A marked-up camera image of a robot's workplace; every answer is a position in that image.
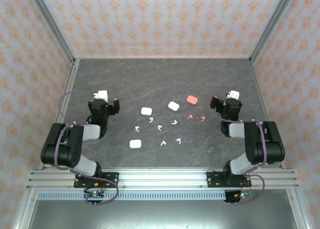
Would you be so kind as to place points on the white earbud charging case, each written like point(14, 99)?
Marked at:
point(146, 111)
point(135, 144)
point(173, 106)

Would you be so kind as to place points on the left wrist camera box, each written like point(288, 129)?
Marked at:
point(102, 94)

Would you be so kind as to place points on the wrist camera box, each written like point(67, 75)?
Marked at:
point(234, 94)
point(102, 94)

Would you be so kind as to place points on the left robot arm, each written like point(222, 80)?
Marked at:
point(70, 149)

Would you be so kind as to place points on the pink earbud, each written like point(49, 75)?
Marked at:
point(190, 116)
point(203, 119)

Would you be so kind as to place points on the aluminium corner post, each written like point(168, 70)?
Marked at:
point(271, 26)
point(53, 26)

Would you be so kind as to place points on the aluminium frame leg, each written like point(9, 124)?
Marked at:
point(25, 209)
point(297, 214)

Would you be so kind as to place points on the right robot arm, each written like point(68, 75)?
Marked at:
point(272, 144)

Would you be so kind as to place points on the aluminium side rail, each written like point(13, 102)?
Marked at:
point(66, 89)
point(261, 89)

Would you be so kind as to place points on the white earbud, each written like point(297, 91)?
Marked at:
point(163, 143)
point(159, 127)
point(137, 129)
point(174, 122)
point(151, 120)
point(179, 140)

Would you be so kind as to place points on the pink earbud charging case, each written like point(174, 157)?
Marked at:
point(192, 99)

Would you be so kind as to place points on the controller board with LED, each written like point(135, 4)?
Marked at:
point(95, 195)
point(232, 196)

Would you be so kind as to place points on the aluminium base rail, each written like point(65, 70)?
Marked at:
point(162, 179)

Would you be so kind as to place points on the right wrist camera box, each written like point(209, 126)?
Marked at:
point(234, 94)

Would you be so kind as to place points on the grey metal sheet panel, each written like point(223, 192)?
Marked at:
point(162, 214)

